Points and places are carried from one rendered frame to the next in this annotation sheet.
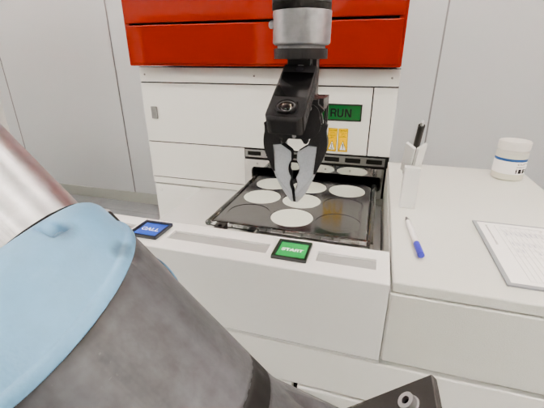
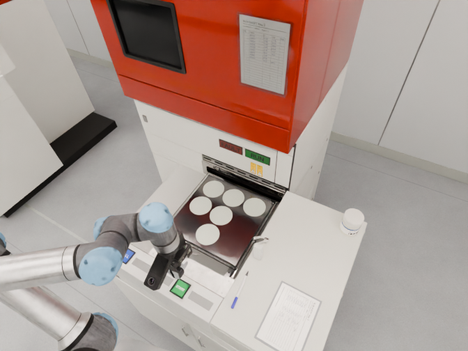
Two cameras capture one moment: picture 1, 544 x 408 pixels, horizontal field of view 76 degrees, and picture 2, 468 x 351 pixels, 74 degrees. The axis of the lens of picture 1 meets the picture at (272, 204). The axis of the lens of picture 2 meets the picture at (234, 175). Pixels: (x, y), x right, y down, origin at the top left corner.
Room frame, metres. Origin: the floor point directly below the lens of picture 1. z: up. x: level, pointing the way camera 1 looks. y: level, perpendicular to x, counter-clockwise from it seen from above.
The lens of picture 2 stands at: (0.14, -0.36, 2.04)
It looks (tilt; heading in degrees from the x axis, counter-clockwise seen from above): 49 degrees down; 16
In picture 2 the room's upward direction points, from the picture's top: 4 degrees counter-clockwise
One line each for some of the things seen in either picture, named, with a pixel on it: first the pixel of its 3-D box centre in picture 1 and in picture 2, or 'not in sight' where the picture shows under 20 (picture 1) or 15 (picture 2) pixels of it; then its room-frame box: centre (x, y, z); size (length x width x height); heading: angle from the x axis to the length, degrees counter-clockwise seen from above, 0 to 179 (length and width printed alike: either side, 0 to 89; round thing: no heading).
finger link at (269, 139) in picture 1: (280, 141); not in sight; (0.49, -0.01, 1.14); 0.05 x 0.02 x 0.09; 74
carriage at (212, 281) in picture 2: not in sight; (190, 271); (0.59, -0.02, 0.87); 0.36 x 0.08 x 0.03; 74
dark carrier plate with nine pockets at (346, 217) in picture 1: (301, 201); (221, 215); (0.85, -0.08, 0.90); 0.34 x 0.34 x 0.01; 74
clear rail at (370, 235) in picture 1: (371, 210); (258, 233); (0.80, -0.25, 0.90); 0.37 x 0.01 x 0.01; 164
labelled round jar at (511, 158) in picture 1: (510, 159); (351, 223); (0.85, -0.60, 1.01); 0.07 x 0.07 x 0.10
